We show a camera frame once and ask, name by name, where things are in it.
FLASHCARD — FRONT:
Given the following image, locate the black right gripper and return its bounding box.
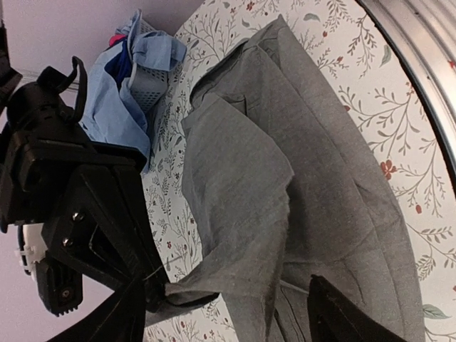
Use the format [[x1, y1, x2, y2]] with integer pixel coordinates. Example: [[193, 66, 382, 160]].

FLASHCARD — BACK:
[[0, 66, 170, 314]]

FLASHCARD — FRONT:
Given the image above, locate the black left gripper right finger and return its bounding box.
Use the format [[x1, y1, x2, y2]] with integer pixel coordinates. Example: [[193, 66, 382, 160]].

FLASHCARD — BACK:
[[307, 274, 415, 341]]

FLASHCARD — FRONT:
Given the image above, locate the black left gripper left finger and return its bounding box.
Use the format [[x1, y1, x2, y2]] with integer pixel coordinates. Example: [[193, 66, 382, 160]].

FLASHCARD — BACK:
[[49, 278, 146, 342]]

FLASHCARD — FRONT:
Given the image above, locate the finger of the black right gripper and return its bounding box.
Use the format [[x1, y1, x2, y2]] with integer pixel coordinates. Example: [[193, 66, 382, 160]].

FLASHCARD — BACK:
[[36, 256, 83, 317]]

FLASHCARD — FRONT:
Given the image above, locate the grey button-up shirt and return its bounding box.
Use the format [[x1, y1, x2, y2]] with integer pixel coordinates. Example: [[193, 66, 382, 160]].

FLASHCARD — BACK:
[[145, 17, 425, 341]]

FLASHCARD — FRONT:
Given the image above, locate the white plastic laundry basket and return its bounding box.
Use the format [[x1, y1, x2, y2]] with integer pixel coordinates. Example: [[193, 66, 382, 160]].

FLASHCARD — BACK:
[[128, 14, 173, 113]]

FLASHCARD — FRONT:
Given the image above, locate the light blue shirt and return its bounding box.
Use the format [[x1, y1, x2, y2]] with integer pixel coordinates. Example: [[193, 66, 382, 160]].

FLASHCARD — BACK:
[[81, 10, 187, 157]]

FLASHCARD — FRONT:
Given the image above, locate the royal blue garment in basket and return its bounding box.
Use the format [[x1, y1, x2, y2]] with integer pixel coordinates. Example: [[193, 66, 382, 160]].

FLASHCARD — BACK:
[[105, 39, 133, 86]]

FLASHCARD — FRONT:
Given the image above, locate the floral patterned table cloth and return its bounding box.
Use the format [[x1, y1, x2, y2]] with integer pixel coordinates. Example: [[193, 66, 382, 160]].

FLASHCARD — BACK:
[[143, 1, 455, 341]]

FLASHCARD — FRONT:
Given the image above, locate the aluminium front rail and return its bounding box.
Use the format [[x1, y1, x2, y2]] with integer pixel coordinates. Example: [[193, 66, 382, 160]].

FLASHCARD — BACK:
[[358, 0, 455, 185]]

